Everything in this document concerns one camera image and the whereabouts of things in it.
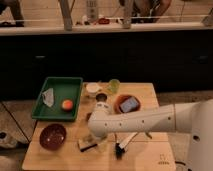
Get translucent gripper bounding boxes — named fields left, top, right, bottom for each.
left=84, top=134, right=108, bottom=152

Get black whiteboard eraser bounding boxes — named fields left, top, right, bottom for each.
left=78, top=140, right=97, bottom=152

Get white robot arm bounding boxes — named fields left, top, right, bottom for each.
left=88, top=99, right=213, bottom=171

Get black white brush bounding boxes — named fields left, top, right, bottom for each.
left=114, top=133, right=122, bottom=160

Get brown dried fruit cluster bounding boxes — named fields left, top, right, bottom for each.
left=86, top=113, right=92, bottom=121

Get small metal cup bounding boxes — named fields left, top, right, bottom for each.
left=96, top=93, right=107, bottom=102

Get brown clay bowl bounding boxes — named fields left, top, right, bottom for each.
left=114, top=95, right=141, bottom=114

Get blue sponge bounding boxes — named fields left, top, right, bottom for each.
left=120, top=97, right=139, bottom=113

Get dark red bowl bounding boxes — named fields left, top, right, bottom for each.
left=39, top=124, right=66, bottom=151

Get orange fruit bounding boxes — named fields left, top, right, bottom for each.
left=61, top=99, right=73, bottom=111

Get white ceramic cup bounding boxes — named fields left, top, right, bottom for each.
left=86, top=83, right=101, bottom=97

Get green plastic tray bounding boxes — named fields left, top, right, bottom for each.
left=32, top=77, right=83, bottom=121

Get green translucent cup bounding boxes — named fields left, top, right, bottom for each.
left=108, top=79, right=120, bottom=94

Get crumpled grey paper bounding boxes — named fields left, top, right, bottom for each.
left=42, top=88, right=54, bottom=107

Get black floor cable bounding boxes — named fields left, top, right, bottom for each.
left=175, top=161, right=188, bottom=171

